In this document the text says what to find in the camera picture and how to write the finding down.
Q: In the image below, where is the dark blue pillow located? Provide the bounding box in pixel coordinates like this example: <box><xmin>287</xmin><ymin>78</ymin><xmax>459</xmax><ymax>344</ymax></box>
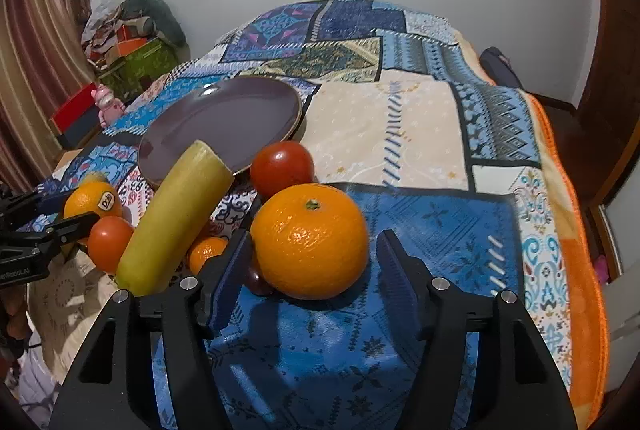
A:
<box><xmin>480</xmin><ymin>46</ymin><xmax>523</xmax><ymax>90</ymax></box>

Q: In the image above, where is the pink rabbit toy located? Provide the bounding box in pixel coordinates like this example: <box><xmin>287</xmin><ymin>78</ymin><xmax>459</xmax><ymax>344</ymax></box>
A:
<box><xmin>91</xmin><ymin>84</ymin><xmax>125</xmax><ymax>129</ymax></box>

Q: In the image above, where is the green storage box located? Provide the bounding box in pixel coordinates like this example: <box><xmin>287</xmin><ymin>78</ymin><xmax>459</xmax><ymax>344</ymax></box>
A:
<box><xmin>98</xmin><ymin>38</ymin><xmax>178</xmax><ymax>102</ymax></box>

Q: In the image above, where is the brown wooden door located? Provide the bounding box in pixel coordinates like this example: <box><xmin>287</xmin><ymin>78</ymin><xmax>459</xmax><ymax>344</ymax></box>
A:
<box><xmin>578</xmin><ymin>0</ymin><xmax>639</xmax><ymax>205</ymax></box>

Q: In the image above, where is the dark cherry fruit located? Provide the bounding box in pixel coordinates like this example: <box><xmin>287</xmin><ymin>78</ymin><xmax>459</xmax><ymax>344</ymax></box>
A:
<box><xmin>244</xmin><ymin>254</ymin><xmax>273</xmax><ymax>298</ymax></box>

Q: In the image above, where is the pile of clothes and toys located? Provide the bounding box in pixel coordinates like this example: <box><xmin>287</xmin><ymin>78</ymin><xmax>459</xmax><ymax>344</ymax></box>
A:
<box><xmin>80</xmin><ymin>0</ymin><xmax>186</xmax><ymax>62</ymax></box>

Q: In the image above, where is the red and black box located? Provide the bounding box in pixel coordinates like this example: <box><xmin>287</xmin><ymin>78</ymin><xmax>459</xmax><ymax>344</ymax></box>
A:
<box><xmin>49</xmin><ymin>83</ymin><xmax>101</xmax><ymax>150</ymax></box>

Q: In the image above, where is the red tomato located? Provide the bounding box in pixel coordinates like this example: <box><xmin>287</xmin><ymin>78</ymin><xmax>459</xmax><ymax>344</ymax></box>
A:
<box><xmin>250</xmin><ymin>141</ymin><xmax>314</xmax><ymax>199</ymax></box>
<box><xmin>87</xmin><ymin>216</ymin><xmax>134</xmax><ymax>275</ymax></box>

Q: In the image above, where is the large orange with sticker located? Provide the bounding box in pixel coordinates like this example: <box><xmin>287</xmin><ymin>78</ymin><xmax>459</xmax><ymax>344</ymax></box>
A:
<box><xmin>63</xmin><ymin>181</ymin><xmax>122</xmax><ymax>219</ymax></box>

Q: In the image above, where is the blue patchwork bed blanket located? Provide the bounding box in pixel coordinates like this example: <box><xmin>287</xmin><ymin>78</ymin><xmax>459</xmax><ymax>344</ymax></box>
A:
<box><xmin>44</xmin><ymin>0</ymin><xmax>608</xmax><ymax>429</ymax></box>

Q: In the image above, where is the yellow green corn piece long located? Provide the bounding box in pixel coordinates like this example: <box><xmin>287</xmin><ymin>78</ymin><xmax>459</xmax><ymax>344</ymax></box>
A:
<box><xmin>115</xmin><ymin>141</ymin><xmax>233</xmax><ymax>297</ymax></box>

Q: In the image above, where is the dark purple round plate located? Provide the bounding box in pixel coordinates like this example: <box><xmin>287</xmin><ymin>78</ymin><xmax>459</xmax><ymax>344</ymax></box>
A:
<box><xmin>138</xmin><ymin>76</ymin><xmax>303</xmax><ymax>187</ymax></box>

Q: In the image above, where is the left human hand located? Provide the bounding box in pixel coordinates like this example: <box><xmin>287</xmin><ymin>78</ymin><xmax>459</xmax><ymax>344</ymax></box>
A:
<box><xmin>1</xmin><ymin>285</ymin><xmax>30</xmax><ymax>340</ymax></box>

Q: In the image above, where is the large orange with green stem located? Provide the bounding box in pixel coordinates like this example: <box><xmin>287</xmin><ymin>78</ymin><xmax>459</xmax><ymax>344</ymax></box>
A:
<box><xmin>250</xmin><ymin>184</ymin><xmax>369</xmax><ymax>300</ymax></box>

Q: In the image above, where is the small mandarin orange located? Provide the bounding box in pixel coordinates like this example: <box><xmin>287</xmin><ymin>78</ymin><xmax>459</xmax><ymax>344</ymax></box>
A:
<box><xmin>186</xmin><ymin>237</ymin><xmax>228</xmax><ymax>275</ymax></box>

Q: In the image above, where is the striped brown curtain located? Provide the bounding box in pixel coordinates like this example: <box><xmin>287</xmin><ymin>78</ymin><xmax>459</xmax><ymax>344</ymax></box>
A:
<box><xmin>1</xmin><ymin>0</ymin><xmax>93</xmax><ymax>191</ymax></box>

